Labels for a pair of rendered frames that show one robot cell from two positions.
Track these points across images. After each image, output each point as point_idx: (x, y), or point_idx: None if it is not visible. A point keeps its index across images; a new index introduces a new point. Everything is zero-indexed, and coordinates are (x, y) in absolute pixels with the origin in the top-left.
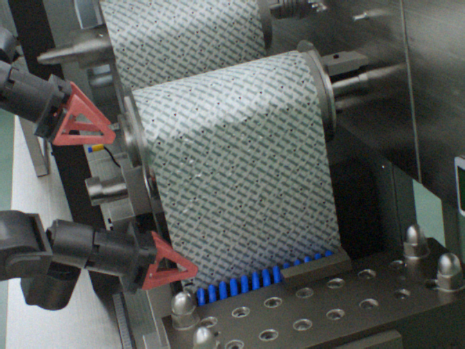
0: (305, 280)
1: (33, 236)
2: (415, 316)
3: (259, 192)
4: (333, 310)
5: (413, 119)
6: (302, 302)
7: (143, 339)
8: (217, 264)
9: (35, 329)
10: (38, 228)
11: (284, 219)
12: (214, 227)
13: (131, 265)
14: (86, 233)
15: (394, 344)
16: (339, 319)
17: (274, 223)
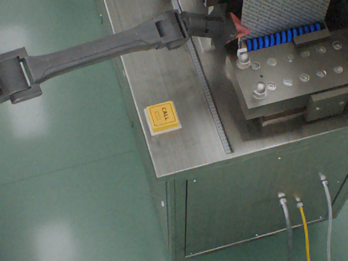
0: (305, 45)
1: (179, 28)
2: None
3: (294, 0)
4: (319, 69)
5: None
6: (303, 60)
7: (197, 36)
8: (260, 28)
9: (127, 14)
10: (179, 20)
11: (301, 10)
12: (265, 15)
13: (222, 38)
14: (203, 22)
15: (346, 94)
16: (322, 77)
17: (295, 12)
